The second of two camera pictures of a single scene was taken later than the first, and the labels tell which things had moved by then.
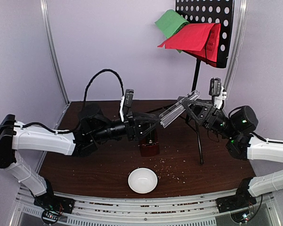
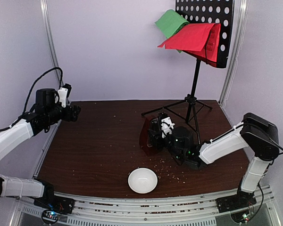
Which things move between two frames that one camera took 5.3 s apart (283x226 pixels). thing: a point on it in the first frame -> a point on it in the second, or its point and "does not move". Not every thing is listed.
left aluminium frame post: [44, 6] does not move
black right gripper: [207, 116] -> [154, 134]
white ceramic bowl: [142, 180] does not move
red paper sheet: [201, 40] does not move
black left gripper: [133, 131] -> [68, 117]
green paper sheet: [171, 23] does not move
